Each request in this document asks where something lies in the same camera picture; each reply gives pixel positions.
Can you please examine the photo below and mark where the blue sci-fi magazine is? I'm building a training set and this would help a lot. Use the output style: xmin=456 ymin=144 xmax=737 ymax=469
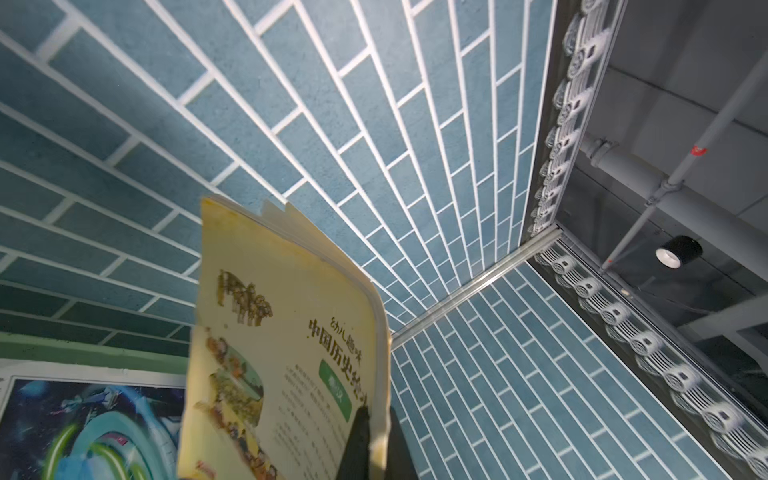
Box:
xmin=1 ymin=359 xmax=185 ymax=479

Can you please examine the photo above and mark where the white ceiling pipe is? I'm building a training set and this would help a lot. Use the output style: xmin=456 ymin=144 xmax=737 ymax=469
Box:
xmin=580 ymin=54 xmax=767 ymax=279

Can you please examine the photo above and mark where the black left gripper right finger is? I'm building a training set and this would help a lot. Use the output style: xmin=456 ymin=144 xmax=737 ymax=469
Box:
xmin=385 ymin=407 xmax=419 ymax=480

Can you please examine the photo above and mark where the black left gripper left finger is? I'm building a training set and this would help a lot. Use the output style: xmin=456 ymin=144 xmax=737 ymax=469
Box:
xmin=336 ymin=407 xmax=370 ymax=480

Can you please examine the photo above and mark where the black ceiling spotlight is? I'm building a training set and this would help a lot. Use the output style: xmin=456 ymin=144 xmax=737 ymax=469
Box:
xmin=655 ymin=235 xmax=703 ymax=269

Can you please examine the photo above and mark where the LED light strip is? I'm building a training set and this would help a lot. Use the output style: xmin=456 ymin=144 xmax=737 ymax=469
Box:
xmin=525 ymin=1 xmax=767 ymax=479

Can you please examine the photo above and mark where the yellow red illustrated book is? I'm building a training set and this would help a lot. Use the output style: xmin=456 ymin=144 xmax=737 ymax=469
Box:
xmin=177 ymin=196 xmax=391 ymax=479

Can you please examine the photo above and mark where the green wooden two-tier shelf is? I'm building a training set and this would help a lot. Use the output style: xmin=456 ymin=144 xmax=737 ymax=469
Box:
xmin=1 ymin=332 xmax=188 ymax=375

